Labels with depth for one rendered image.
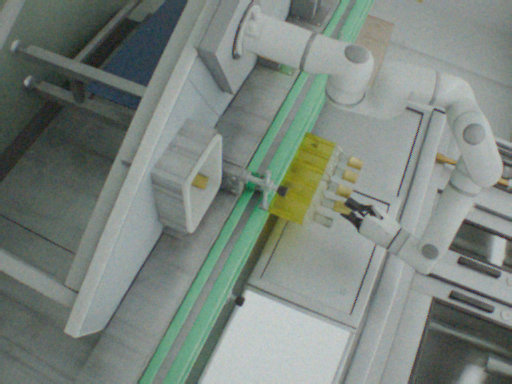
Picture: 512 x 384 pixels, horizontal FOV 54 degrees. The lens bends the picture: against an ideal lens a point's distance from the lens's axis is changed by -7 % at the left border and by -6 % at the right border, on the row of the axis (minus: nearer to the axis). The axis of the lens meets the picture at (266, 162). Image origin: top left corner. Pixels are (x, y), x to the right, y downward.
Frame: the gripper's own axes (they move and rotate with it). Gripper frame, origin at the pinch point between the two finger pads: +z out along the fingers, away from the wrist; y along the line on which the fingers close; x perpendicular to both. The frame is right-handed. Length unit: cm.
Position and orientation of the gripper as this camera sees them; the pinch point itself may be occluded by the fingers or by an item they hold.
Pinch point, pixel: (349, 209)
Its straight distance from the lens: 152.9
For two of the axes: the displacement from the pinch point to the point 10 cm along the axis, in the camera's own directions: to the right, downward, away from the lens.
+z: -7.9, -5.3, 3.1
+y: 0.8, -5.9, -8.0
